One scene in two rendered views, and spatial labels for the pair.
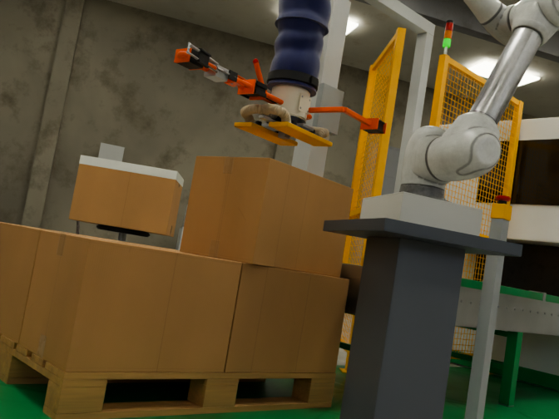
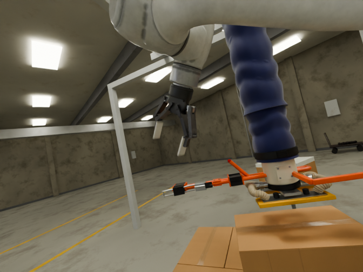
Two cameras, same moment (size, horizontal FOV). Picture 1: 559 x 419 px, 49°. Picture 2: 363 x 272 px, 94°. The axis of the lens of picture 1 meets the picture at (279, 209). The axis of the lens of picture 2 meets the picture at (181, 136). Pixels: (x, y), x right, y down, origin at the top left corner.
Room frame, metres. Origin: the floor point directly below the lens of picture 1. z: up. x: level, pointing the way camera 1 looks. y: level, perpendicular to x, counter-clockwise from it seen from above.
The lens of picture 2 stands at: (1.76, -0.64, 1.49)
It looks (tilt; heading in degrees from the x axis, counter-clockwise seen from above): 4 degrees up; 65
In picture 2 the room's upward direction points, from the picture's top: 12 degrees counter-clockwise
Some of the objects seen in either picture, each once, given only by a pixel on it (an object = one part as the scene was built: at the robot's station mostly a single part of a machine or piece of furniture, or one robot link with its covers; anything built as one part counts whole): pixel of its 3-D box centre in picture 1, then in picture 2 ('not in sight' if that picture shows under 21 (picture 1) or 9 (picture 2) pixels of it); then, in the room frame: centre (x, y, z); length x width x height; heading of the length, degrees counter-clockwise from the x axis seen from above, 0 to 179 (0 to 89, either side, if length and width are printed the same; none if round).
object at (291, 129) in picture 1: (302, 131); (291, 195); (2.58, -0.04, 1.13); 0.34 x 0.10 x 0.05; 142
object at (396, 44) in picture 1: (363, 201); not in sight; (4.05, -0.54, 1.05); 0.87 x 0.10 x 2.10; 4
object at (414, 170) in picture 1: (428, 158); not in sight; (2.15, -0.49, 1.01); 0.18 x 0.16 x 0.22; 22
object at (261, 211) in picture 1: (270, 219); (300, 262); (2.62, 0.03, 0.74); 0.60 x 0.40 x 0.40; 141
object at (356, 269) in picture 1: (327, 267); not in sight; (2.85, -0.26, 0.58); 0.70 x 0.03 x 0.06; 42
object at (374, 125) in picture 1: (373, 125); not in sight; (2.72, -0.36, 1.24); 0.09 x 0.08 x 0.05; 52
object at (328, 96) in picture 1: (328, 109); not in sight; (4.02, -0.21, 1.62); 0.20 x 0.05 x 0.30; 132
